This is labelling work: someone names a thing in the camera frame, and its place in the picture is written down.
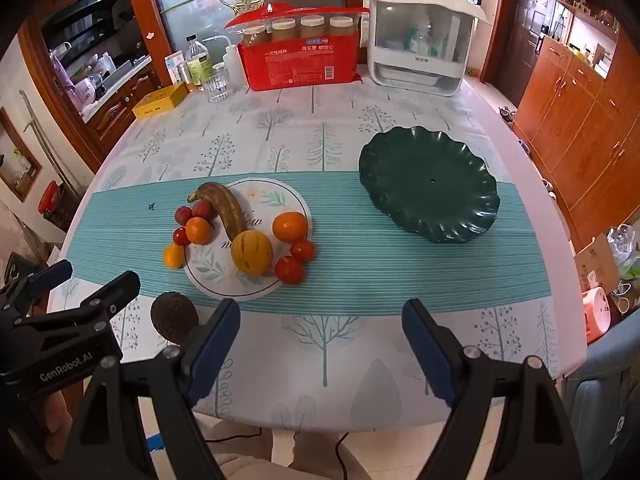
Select dark green scalloped plate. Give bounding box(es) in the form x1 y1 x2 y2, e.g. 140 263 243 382
358 126 501 244

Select clear bottle with green label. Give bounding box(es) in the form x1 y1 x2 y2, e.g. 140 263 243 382
185 34 213 89

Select brown ripe banana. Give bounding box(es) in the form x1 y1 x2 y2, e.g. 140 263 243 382
187 181 249 241

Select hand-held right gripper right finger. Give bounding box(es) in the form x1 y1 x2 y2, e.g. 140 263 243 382
401 298 586 480

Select clear plastic bag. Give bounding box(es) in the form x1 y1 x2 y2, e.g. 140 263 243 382
606 223 640 281

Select purple plastic bag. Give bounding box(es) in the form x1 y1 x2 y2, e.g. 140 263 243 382
50 55 97 111

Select wooden wall cabinets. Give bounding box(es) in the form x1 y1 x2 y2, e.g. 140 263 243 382
512 0 640 256

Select yellow flat box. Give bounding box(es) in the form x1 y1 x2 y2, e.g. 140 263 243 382
132 83 187 120

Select clear drinking glass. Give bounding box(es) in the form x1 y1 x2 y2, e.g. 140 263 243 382
203 67 234 104

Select round floral placemat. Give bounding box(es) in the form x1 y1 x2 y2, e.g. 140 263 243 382
182 177 313 302

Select red plastic basket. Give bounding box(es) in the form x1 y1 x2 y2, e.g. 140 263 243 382
39 180 63 214

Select mop handle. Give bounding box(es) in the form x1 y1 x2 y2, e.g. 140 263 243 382
19 90 81 201

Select white squeeze bottle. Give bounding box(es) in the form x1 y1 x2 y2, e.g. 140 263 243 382
212 35 246 86

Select black cable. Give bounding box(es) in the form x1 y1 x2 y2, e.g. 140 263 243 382
334 430 353 480

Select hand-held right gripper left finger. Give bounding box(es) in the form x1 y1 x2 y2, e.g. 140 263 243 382
55 298 242 480

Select dark entrance door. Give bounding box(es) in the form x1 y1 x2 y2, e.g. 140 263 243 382
505 0 558 111

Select tree print tablecloth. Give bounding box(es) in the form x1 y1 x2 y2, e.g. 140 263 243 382
47 62 588 432

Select red paper cup package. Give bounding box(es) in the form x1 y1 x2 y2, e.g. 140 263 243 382
236 39 364 92

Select cardboard box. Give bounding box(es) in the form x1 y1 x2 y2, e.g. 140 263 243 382
573 232 623 297

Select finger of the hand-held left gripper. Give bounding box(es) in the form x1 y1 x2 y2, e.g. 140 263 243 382
15 270 142 332
0 259 74 312

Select yellow striped melon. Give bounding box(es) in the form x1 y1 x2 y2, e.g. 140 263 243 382
230 230 274 276

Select large orange tangerine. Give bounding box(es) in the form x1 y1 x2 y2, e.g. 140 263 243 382
271 211 307 242

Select jars with cream lids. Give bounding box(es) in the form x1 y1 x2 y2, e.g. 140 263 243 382
223 2 372 47

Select yellow-orange kumquat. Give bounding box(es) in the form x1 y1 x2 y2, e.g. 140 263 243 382
163 243 186 270

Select dark avocado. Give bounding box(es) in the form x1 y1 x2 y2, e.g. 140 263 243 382
150 291 200 348

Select pink plastic stool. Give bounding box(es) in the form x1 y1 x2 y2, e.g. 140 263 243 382
580 287 612 345

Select small metal tin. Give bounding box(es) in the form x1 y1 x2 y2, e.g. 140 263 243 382
176 62 196 93

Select small orange tangerine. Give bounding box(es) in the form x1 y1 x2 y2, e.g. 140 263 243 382
185 217 213 246

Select wooden kitchen cabinet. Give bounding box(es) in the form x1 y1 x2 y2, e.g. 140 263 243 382
17 0 168 173

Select white countertop dish cabinet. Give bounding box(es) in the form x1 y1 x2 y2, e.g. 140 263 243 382
363 0 494 98

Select person's beige trousers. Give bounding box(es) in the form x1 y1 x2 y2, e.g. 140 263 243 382
145 410 351 480

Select blue plastic chair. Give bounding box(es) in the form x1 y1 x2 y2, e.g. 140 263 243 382
562 305 640 480

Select white and blue carton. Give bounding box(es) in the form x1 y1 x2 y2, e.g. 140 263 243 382
165 51 187 86

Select wooden framed wall niche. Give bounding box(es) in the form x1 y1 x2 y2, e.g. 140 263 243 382
0 106 44 203

